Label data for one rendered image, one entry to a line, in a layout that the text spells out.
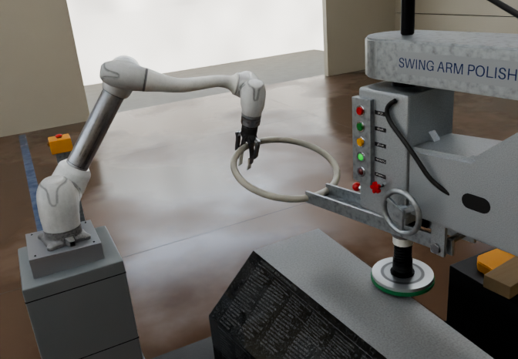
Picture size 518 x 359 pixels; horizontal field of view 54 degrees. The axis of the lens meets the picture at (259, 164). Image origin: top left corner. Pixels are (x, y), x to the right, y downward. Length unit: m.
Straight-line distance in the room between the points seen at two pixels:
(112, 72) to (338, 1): 7.91
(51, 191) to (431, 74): 1.53
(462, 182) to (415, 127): 0.22
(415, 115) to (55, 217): 1.47
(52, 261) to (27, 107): 6.01
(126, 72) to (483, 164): 1.38
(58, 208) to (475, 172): 1.59
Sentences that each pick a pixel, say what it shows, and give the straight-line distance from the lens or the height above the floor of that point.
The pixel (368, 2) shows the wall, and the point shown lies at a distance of 10.21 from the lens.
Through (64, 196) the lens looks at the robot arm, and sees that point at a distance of 2.24.
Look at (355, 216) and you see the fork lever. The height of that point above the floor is 1.03.
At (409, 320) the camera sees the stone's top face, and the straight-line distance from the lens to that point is 1.76.
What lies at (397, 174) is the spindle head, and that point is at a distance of 1.60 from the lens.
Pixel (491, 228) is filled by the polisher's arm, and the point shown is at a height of 1.20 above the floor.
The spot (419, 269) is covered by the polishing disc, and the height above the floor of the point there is 0.85.
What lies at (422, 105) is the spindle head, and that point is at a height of 1.48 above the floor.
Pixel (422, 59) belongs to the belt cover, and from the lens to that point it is 1.45.
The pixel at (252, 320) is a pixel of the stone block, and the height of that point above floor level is 0.66.
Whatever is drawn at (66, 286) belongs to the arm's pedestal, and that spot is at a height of 0.76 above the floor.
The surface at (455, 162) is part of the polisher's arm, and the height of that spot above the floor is 1.36.
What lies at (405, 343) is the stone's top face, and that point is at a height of 0.80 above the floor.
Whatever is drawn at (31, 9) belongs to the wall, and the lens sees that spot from 8.02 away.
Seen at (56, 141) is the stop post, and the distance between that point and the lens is 3.15.
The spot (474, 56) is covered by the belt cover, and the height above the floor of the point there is 1.65.
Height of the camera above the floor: 1.87
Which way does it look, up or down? 20 degrees down
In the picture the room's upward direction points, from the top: 5 degrees counter-clockwise
